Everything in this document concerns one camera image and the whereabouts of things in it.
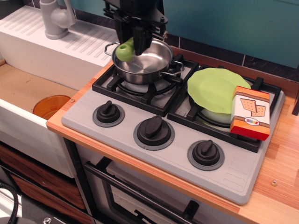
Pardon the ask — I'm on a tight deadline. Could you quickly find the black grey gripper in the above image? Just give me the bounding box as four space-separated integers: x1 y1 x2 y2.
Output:
104 0 168 56

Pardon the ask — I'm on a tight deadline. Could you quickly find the grey spatula green handle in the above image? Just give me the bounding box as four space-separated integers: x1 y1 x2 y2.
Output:
116 37 135 62

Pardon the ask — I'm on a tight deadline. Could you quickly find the toy cracker box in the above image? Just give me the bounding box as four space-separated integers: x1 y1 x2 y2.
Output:
230 86 270 140

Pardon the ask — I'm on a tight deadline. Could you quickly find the stainless steel pot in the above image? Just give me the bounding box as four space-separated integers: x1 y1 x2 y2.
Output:
104 39 185 85

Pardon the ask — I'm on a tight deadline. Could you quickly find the left black stove knob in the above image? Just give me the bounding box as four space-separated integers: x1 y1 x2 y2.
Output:
93 100 125 128

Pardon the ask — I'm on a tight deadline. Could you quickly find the black stove knob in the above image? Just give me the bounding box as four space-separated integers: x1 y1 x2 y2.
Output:
133 115 175 151
187 140 225 171
93 100 125 128

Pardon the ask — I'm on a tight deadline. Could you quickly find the green plastic plate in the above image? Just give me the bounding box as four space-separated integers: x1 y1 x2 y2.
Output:
187 68 251 114

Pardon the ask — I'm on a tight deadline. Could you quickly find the middle black stove knob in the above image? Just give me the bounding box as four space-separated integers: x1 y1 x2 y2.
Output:
133 115 175 151

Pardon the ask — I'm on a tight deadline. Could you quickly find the right black stove knob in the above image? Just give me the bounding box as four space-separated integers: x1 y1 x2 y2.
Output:
187 140 225 171

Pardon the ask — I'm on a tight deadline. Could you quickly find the grey toy stove top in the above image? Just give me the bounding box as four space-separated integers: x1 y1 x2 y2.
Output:
60 60 286 206

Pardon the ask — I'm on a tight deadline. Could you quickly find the left black burner grate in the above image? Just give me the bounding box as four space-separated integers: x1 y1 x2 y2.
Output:
92 54 185 117

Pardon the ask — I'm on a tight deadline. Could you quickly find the black burner grate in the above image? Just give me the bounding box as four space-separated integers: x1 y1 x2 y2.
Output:
168 65 285 153
92 54 185 117

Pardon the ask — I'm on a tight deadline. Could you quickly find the grey toy faucet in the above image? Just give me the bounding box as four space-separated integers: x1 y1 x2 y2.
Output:
40 0 76 40

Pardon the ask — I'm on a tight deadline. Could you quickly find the right black burner grate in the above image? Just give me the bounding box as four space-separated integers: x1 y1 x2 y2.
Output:
168 65 285 153

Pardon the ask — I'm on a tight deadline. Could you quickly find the white toy sink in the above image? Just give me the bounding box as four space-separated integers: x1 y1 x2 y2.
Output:
0 6 118 178

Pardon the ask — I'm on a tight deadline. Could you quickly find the orange sink drain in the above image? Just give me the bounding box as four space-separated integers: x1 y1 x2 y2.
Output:
33 95 71 120

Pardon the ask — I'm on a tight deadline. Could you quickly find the wooden drawer front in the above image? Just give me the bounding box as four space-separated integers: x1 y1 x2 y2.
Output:
0 142 92 224

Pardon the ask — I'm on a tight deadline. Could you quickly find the black oven door handle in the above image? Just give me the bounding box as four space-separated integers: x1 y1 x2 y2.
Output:
84 161 199 224

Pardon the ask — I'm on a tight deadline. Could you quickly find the black cable bottom left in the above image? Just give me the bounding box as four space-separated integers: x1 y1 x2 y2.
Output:
0 182 19 224

